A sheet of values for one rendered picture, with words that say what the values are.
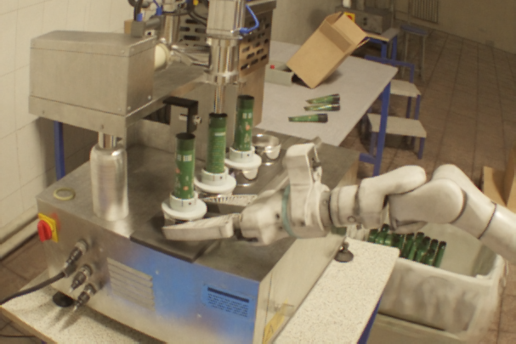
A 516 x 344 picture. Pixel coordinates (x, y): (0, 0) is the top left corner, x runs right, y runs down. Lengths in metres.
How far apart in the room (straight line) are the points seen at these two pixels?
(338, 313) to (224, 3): 0.70
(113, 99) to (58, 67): 0.15
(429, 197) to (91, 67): 0.56
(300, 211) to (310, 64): 1.92
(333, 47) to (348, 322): 1.66
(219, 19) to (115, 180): 0.31
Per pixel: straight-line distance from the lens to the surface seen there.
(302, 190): 0.86
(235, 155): 1.15
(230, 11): 0.96
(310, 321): 1.27
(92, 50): 0.96
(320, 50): 2.72
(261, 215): 0.88
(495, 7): 11.12
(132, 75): 0.94
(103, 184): 1.02
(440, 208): 0.80
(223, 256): 0.97
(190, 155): 0.94
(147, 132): 1.34
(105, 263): 1.08
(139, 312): 1.10
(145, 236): 0.98
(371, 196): 0.83
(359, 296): 1.37
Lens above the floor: 1.54
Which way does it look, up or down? 23 degrees down
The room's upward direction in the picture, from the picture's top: 5 degrees clockwise
